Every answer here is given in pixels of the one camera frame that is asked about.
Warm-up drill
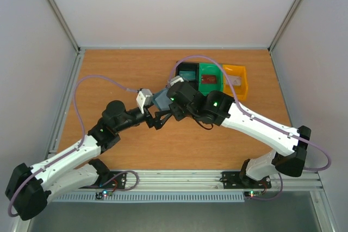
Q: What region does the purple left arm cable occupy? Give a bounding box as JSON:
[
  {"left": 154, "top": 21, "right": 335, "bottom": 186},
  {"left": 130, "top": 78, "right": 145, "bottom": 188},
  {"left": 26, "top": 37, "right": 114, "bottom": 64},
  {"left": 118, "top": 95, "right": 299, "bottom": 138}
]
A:
[{"left": 7, "top": 76, "right": 141, "bottom": 218}]

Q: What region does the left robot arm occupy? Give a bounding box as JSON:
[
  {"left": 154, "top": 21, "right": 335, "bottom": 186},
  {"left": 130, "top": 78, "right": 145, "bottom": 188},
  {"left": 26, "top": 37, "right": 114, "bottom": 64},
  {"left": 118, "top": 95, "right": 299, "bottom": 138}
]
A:
[{"left": 5, "top": 101, "right": 172, "bottom": 221}]

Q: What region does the red credit card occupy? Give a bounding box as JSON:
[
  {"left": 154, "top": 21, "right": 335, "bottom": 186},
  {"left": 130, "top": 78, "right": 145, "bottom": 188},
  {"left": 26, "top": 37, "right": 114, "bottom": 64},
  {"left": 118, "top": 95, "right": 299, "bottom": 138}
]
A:
[{"left": 201, "top": 74, "right": 218, "bottom": 84}]

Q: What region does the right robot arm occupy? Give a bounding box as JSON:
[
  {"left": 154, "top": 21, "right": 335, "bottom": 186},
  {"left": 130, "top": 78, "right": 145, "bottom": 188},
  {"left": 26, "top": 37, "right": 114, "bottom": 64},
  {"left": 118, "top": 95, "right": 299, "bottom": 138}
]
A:
[{"left": 167, "top": 81, "right": 311, "bottom": 187}]

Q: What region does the small circuit board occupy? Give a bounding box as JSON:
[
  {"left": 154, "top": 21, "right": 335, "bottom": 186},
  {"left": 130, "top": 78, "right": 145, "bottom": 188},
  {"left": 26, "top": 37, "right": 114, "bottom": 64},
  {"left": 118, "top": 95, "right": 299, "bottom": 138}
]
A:
[
  {"left": 244, "top": 190, "right": 264, "bottom": 198},
  {"left": 95, "top": 191, "right": 113, "bottom": 200}
]

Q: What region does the yellow storage bin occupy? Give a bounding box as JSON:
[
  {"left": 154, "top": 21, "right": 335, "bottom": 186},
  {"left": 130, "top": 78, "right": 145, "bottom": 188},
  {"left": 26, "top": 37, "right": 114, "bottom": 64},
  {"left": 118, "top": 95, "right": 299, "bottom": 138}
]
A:
[{"left": 222, "top": 64, "right": 248, "bottom": 101}]

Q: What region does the grey slotted cable duct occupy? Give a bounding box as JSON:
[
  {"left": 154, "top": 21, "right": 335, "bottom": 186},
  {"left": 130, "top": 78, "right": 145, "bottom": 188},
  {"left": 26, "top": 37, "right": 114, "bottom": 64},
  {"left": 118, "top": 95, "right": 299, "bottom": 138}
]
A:
[{"left": 54, "top": 191, "right": 244, "bottom": 204}]

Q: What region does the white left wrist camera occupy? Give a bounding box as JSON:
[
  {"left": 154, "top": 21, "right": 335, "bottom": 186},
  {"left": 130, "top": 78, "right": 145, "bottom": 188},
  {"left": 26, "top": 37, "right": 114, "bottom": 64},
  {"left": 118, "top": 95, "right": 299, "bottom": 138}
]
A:
[{"left": 136, "top": 89, "right": 153, "bottom": 114}]

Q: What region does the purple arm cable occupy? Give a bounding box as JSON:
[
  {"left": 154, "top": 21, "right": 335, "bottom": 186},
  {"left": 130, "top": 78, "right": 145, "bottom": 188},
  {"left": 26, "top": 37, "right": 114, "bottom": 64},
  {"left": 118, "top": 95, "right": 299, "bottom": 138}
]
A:
[
  {"left": 166, "top": 55, "right": 332, "bottom": 200},
  {"left": 7, "top": 76, "right": 141, "bottom": 218}
]

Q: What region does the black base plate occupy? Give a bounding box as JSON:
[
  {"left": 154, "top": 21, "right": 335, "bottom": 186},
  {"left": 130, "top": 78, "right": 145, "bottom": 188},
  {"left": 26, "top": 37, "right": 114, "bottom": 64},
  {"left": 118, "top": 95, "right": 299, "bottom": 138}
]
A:
[
  {"left": 82, "top": 171, "right": 127, "bottom": 189},
  {"left": 219, "top": 171, "right": 272, "bottom": 189}
]

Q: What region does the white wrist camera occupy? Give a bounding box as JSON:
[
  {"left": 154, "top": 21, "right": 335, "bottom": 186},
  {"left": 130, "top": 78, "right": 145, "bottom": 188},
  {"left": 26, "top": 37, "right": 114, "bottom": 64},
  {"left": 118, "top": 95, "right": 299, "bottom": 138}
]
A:
[
  {"left": 136, "top": 89, "right": 153, "bottom": 114},
  {"left": 167, "top": 76, "right": 187, "bottom": 88}
]

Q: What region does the teal blue card holder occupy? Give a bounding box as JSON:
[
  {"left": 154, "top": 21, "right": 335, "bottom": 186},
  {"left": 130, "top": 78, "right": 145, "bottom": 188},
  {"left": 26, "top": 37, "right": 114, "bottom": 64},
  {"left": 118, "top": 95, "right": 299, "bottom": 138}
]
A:
[{"left": 152, "top": 88, "right": 172, "bottom": 111}]

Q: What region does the white card in yellow bin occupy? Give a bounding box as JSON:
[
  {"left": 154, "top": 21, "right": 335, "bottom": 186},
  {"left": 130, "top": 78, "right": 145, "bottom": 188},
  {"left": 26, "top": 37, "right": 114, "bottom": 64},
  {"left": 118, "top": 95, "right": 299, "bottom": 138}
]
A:
[{"left": 228, "top": 75, "right": 242, "bottom": 86}]

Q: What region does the left small circuit board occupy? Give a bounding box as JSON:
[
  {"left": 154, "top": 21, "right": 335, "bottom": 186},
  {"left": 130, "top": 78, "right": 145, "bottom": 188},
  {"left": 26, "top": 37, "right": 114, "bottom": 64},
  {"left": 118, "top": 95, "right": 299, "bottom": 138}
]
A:
[{"left": 95, "top": 191, "right": 113, "bottom": 200}]

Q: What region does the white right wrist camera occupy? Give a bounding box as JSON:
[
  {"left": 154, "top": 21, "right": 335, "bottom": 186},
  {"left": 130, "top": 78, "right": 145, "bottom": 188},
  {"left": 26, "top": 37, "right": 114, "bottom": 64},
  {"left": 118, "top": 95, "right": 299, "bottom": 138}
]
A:
[{"left": 167, "top": 76, "right": 187, "bottom": 88}]

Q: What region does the green storage bin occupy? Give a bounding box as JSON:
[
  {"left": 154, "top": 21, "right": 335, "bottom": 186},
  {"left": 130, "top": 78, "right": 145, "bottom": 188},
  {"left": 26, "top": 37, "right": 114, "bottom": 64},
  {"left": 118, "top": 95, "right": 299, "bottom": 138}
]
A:
[{"left": 198, "top": 63, "right": 223, "bottom": 95}]

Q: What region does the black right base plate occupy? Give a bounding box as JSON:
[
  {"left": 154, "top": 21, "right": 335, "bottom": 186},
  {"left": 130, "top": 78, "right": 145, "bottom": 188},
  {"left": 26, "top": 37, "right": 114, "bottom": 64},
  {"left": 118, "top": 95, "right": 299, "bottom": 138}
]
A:
[{"left": 219, "top": 171, "right": 272, "bottom": 189}]

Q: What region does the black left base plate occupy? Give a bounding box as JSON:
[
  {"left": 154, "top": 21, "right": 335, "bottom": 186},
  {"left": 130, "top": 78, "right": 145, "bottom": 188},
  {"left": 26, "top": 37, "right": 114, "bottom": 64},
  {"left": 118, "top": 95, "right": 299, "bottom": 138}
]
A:
[{"left": 82, "top": 171, "right": 127, "bottom": 189}]

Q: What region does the aluminium front rail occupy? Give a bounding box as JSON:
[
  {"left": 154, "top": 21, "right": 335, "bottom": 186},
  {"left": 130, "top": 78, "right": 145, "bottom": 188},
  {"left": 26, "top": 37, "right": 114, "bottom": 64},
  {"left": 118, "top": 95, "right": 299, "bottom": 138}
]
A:
[{"left": 26, "top": 168, "right": 324, "bottom": 192}]

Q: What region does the right small circuit board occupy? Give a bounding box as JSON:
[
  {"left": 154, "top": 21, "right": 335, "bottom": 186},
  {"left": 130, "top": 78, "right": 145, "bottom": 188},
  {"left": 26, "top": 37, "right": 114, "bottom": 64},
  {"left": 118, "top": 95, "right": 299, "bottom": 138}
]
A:
[{"left": 244, "top": 190, "right": 264, "bottom": 198}]

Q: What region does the black storage bin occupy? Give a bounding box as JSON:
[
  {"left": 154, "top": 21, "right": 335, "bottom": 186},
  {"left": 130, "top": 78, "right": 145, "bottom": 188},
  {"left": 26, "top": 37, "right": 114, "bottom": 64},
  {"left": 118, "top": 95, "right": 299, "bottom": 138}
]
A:
[{"left": 175, "top": 62, "right": 199, "bottom": 90}]

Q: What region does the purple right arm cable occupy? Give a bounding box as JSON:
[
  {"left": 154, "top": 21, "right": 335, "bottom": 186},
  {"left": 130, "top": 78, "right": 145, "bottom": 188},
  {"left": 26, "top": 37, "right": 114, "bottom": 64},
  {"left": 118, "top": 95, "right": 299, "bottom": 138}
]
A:
[{"left": 166, "top": 55, "right": 332, "bottom": 200}]

